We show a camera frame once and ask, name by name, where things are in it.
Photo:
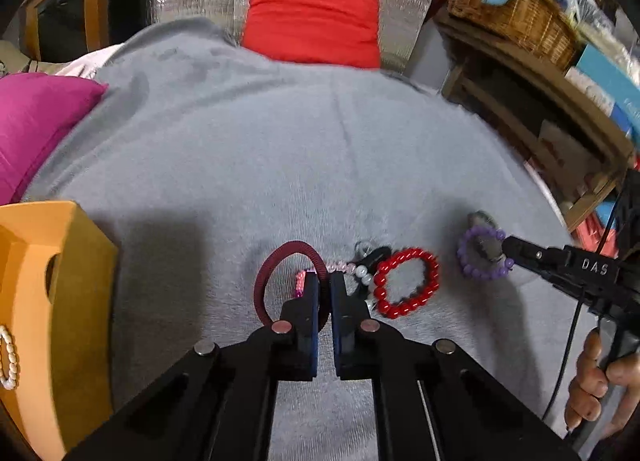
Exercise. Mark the orange box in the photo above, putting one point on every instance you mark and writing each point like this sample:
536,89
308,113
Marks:
60,291

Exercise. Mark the cardboard box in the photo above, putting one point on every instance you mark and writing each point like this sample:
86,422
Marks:
565,151

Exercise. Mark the grey blanket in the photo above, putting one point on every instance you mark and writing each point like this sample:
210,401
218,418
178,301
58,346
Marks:
250,141

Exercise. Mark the wicker basket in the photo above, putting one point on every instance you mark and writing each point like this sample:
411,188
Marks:
525,16

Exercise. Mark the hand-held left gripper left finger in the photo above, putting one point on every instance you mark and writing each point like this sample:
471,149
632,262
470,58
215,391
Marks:
312,326

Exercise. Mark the wooden shelf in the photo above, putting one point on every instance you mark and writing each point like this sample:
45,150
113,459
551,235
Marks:
550,91

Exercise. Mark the blue box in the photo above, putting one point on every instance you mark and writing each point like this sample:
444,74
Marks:
605,76

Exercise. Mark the beige leather sofa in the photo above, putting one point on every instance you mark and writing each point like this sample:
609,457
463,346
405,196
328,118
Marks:
15,53

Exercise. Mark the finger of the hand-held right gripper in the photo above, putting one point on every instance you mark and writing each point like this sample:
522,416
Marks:
530,250

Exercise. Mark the wooden cabinet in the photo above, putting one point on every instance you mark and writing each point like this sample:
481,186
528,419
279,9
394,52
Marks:
107,1

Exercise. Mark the red pillow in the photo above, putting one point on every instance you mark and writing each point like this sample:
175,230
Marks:
310,21

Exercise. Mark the maroon bangle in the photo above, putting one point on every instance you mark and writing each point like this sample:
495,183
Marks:
259,291

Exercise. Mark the person's right hand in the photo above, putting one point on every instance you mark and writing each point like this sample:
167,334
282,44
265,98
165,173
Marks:
587,391

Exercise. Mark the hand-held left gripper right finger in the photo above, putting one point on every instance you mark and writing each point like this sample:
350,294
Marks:
340,326

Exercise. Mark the magenta pillow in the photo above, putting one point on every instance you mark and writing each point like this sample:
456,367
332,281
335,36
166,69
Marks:
35,126

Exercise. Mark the pink bed sheet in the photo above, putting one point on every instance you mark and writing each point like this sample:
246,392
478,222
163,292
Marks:
85,63

